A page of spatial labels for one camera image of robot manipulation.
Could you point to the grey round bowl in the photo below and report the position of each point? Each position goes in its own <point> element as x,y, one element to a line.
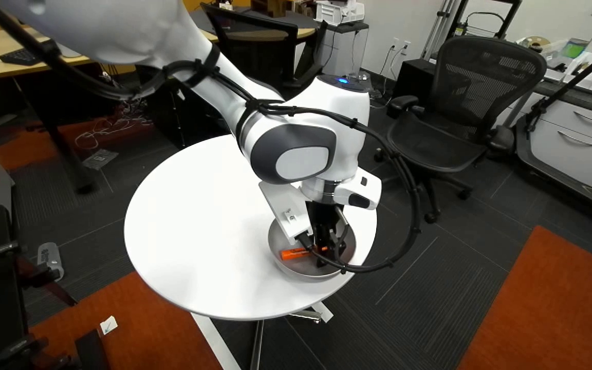
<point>291,263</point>

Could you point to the white box device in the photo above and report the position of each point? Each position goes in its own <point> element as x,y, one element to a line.
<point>340,13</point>

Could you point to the white table base legs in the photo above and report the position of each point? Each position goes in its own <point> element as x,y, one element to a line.
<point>213,342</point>

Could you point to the black mesh office chair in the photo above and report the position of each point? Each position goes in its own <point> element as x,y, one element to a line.
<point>473,89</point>

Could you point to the orange marker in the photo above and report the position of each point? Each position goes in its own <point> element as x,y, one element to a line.
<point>294,254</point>

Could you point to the black metal stand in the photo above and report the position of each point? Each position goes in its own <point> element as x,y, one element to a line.
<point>0,321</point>

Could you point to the black kick scooter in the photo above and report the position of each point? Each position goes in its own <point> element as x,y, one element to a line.
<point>570,83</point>

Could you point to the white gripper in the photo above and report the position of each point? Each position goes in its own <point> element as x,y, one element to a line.
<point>286,209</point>

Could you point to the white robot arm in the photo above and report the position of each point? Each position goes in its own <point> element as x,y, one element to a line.
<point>296,137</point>

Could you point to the black computer case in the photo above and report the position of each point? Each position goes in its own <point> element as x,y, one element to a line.
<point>416,78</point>

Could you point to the white drawer cabinet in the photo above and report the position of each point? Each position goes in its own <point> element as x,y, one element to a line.
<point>576,158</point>

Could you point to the small white paper scrap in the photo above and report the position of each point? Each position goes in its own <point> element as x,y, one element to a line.
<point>107,325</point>

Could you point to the black keyboard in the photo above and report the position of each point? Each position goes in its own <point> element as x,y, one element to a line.
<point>21,57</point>

